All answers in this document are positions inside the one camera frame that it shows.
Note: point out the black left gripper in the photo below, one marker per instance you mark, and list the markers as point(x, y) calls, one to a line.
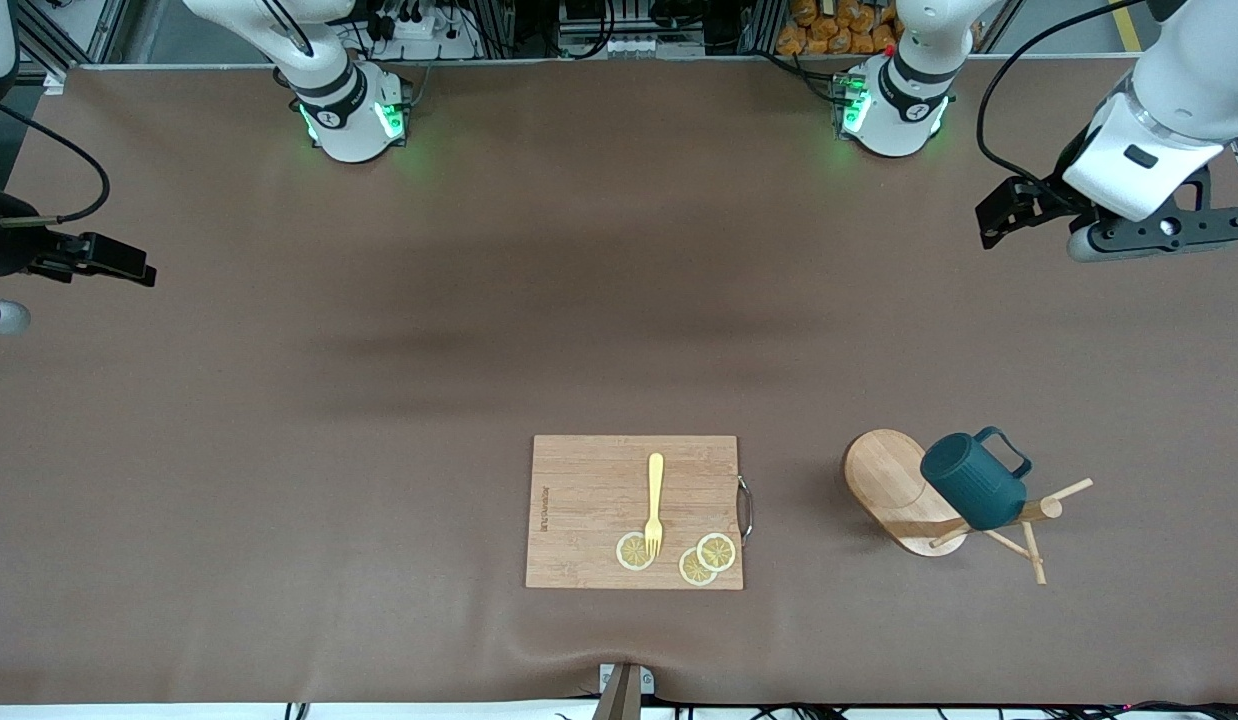
point(1061, 183)

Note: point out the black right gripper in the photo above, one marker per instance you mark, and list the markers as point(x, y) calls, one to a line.
point(1, 247)

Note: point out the teal ribbed ceramic mug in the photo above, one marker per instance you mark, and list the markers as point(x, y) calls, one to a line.
point(969, 480)

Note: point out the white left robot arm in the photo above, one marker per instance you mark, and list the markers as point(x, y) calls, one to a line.
point(1179, 80)

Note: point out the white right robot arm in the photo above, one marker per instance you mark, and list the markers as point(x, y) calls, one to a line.
point(329, 100)

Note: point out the wooden mug tree rack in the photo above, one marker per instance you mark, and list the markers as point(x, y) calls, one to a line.
point(884, 480)

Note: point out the orange snack bag pile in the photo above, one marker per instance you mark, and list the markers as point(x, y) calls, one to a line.
point(829, 30)

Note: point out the brown table mat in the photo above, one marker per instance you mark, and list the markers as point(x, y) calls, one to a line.
point(179, 550)

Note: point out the white power strip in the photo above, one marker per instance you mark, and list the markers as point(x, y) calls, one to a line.
point(429, 40)
point(639, 45)

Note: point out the yellow plastic fork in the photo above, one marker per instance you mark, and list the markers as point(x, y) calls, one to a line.
point(656, 480)

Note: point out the lemon slice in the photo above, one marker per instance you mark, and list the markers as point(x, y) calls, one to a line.
point(717, 551)
point(629, 552)
point(694, 572)

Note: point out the bamboo cutting board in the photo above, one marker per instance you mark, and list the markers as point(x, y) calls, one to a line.
point(589, 500)

